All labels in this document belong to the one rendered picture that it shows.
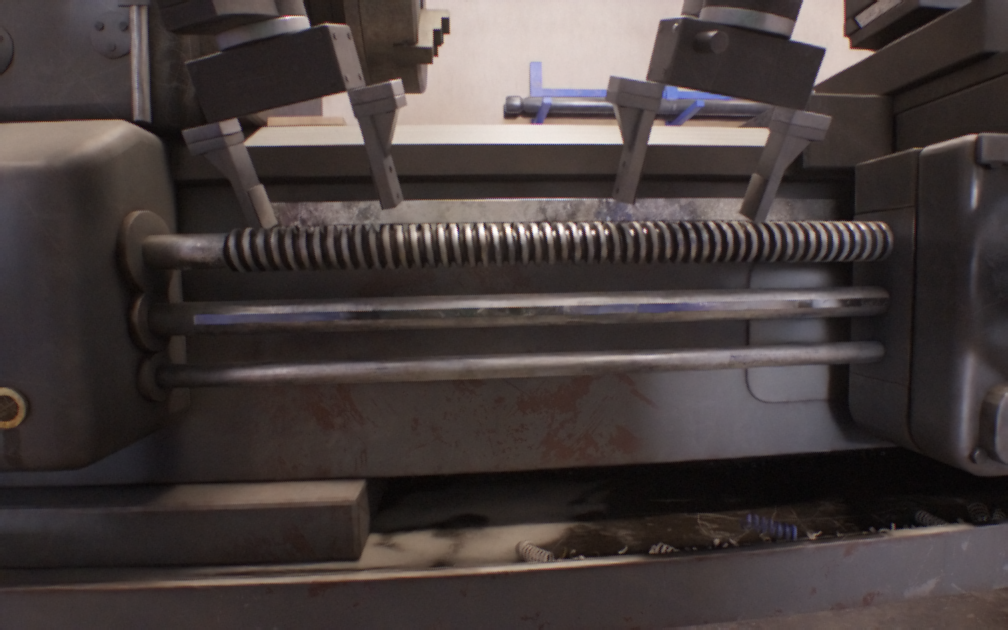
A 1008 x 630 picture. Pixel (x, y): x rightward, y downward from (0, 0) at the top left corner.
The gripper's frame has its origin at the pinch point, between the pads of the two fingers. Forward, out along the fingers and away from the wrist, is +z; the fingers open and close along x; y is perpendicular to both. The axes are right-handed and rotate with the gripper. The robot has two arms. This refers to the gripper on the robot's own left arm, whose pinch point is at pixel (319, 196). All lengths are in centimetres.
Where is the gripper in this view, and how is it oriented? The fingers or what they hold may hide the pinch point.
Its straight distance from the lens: 51.0
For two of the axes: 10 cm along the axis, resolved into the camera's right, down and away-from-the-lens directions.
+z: 1.9, 8.7, 4.5
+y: 1.0, -4.7, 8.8
